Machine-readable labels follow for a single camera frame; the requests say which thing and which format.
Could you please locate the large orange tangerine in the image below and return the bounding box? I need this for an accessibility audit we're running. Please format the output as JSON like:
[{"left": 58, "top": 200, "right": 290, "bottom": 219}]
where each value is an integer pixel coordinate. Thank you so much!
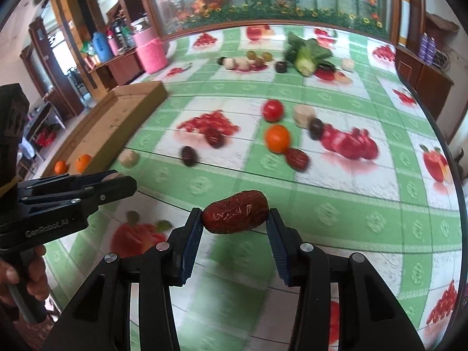
[{"left": 75, "top": 154, "right": 92, "bottom": 173}]

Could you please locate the beige root chunk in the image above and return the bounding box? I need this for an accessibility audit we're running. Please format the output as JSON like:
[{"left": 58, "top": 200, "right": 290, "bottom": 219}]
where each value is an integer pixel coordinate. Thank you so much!
[
  {"left": 117, "top": 149, "right": 140, "bottom": 169},
  {"left": 341, "top": 58, "right": 355, "bottom": 72}
]

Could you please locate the dark purple round fruit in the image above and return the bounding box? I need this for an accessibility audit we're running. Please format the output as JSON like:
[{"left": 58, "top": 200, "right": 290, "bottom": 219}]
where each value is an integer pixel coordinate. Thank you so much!
[{"left": 181, "top": 146, "right": 197, "bottom": 167}]

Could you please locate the dark red jujube date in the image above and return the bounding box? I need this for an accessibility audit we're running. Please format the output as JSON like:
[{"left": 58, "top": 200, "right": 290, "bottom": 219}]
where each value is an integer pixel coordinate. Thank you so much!
[{"left": 204, "top": 128, "right": 224, "bottom": 149}]

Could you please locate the long red jujube date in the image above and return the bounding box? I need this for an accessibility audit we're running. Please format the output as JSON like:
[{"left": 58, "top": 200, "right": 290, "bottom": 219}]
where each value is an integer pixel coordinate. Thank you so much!
[{"left": 202, "top": 190, "right": 269, "bottom": 235}]

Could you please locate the red tomato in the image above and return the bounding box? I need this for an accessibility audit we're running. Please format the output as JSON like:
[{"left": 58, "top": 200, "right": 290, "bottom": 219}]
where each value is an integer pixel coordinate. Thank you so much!
[{"left": 262, "top": 99, "right": 284, "bottom": 123}]

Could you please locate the dark plum fruit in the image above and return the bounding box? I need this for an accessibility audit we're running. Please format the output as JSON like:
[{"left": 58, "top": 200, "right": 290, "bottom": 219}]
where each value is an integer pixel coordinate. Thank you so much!
[{"left": 308, "top": 117, "right": 324, "bottom": 140}]

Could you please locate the white root chunk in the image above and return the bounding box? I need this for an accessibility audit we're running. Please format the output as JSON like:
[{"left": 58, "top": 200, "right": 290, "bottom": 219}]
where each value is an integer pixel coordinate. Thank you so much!
[{"left": 293, "top": 105, "right": 316, "bottom": 129}]

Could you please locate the small orange tangerine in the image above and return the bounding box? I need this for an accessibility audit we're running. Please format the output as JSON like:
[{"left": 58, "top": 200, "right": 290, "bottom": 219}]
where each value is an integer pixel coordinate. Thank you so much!
[{"left": 54, "top": 160, "right": 69, "bottom": 175}]

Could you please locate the wrinkled red jujube date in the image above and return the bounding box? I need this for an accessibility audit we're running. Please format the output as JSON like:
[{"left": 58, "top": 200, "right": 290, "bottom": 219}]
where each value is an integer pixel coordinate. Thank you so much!
[{"left": 284, "top": 148, "right": 310, "bottom": 172}]

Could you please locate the person's left hand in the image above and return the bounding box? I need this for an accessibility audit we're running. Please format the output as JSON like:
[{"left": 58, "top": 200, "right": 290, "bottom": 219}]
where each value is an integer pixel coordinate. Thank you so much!
[{"left": 0, "top": 245, "right": 50, "bottom": 307}]

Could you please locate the shallow cardboard tray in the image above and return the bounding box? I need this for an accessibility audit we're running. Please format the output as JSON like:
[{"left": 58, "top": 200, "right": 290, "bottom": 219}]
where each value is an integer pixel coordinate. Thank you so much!
[{"left": 38, "top": 81, "right": 168, "bottom": 178}]

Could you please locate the wooden sideboard cabinet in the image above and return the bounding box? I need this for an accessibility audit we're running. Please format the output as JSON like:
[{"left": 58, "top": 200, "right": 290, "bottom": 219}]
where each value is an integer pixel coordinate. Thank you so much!
[{"left": 90, "top": 48, "right": 144, "bottom": 90}]

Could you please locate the blue water jug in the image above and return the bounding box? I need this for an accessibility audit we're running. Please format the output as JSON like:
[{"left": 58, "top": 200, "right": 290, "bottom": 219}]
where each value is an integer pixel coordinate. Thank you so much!
[{"left": 92, "top": 32, "right": 113, "bottom": 63}]

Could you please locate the pink knitted-sleeve jar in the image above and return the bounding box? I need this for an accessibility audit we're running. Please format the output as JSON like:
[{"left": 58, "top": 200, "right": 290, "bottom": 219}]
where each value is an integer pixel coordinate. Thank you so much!
[{"left": 133, "top": 27, "right": 168, "bottom": 74}]

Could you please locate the green fruit-print tablecloth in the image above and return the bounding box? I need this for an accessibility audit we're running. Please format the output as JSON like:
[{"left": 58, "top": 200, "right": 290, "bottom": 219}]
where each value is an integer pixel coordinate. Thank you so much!
[{"left": 46, "top": 25, "right": 462, "bottom": 350}]

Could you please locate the green leafy bok choy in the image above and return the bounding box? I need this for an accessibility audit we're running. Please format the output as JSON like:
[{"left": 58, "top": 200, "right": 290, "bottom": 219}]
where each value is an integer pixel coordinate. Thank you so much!
[{"left": 284, "top": 32, "right": 335, "bottom": 77}]

